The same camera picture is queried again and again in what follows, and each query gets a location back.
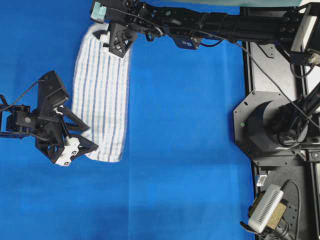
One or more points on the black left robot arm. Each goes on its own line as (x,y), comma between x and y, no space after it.
(20,122)

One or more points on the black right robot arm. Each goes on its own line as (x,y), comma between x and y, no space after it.
(293,34)

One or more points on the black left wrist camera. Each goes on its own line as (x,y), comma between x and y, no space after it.
(52,93)

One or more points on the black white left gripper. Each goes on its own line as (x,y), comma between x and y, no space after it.
(53,140)

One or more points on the silver vented camera box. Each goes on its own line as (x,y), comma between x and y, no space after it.
(264,208)

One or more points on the small white label tag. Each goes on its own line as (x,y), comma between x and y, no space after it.
(260,180)

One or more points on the blue table cloth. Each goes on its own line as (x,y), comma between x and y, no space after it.
(181,176)

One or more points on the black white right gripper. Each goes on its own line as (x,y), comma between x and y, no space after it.
(112,16)

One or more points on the blue white striped towel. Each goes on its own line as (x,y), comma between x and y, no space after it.
(101,90)

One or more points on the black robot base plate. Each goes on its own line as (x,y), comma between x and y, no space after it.
(282,139)

